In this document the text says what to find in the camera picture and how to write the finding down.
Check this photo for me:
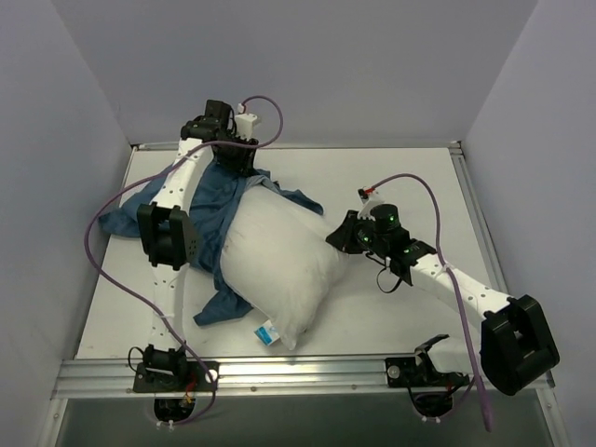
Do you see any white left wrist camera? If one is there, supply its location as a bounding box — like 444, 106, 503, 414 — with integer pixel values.
234, 113, 261, 140

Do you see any white pillow with print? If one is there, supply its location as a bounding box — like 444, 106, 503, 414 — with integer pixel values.
220, 186, 348, 350

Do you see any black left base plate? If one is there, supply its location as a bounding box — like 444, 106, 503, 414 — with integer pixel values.
132, 359, 220, 394

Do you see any blue letter-print pillowcase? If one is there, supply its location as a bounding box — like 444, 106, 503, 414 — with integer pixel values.
99, 162, 324, 326

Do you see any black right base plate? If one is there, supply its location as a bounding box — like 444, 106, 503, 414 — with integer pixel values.
384, 356, 469, 390

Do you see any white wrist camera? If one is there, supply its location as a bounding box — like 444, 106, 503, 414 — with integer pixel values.
358, 187, 385, 219
234, 113, 261, 140

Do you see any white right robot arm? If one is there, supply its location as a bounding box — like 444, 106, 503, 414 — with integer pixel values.
326, 204, 560, 396

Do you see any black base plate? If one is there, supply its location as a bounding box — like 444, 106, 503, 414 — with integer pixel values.
132, 359, 220, 394
384, 356, 469, 390

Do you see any aluminium front rail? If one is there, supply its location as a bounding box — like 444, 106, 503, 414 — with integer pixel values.
50, 351, 555, 401

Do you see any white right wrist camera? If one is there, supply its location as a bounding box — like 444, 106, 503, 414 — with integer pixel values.
358, 187, 385, 219

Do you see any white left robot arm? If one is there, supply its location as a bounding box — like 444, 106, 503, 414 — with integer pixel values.
137, 100, 260, 390

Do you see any blue white pillow label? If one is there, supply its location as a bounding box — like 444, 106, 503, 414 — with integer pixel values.
253, 320, 280, 346

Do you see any aluminium back rail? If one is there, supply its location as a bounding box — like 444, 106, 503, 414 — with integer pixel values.
131, 141, 463, 154

